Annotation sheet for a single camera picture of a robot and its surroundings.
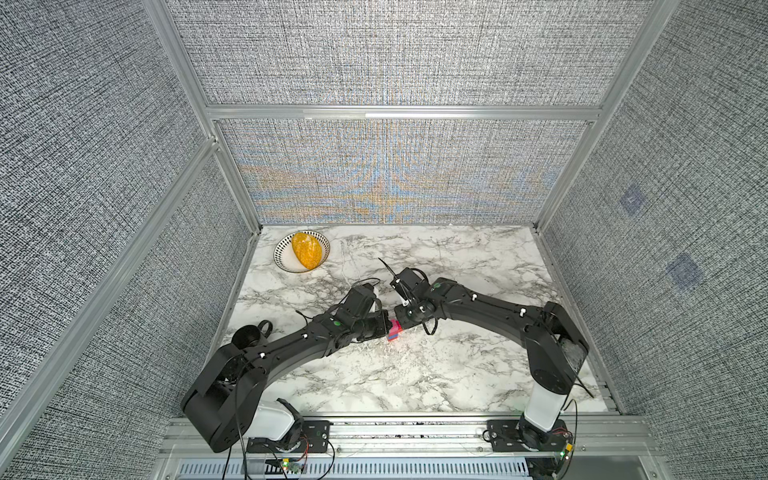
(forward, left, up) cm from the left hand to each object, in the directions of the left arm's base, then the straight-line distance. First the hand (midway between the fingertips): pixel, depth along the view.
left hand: (399, 324), depth 83 cm
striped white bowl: (+31, +38, -7) cm, 49 cm away
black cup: (-1, +42, -2) cm, 42 cm away
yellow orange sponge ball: (+30, +29, -2) cm, 42 cm away
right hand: (+5, -1, -1) cm, 5 cm away
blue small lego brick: (0, +1, -9) cm, 9 cm away
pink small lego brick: (-1, +1, -2) cm, 2 cm away
